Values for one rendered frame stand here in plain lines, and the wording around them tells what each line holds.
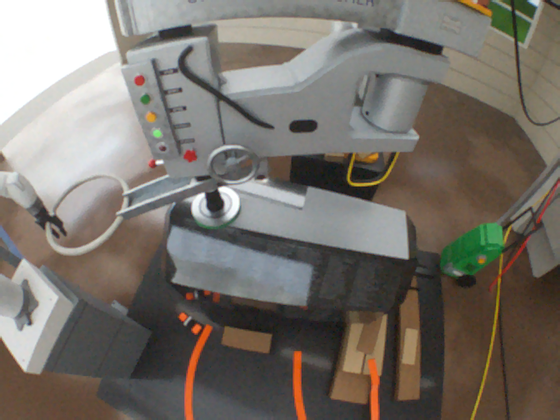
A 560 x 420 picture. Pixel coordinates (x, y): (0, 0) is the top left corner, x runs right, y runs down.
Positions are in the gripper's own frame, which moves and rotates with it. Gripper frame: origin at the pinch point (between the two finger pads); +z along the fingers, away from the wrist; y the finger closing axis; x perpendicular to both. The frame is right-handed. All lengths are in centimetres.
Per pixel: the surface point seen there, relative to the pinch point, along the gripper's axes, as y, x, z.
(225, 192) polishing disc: 92, -12, -9
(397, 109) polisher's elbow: 139, -41, -62
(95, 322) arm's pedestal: 8.7, -42.7, 22.9
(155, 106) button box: 73, -26, -62
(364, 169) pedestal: 177, -11, 0
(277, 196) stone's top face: 114, -21, -8
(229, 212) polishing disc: 90, -24, -9
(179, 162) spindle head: 76, -26, -42
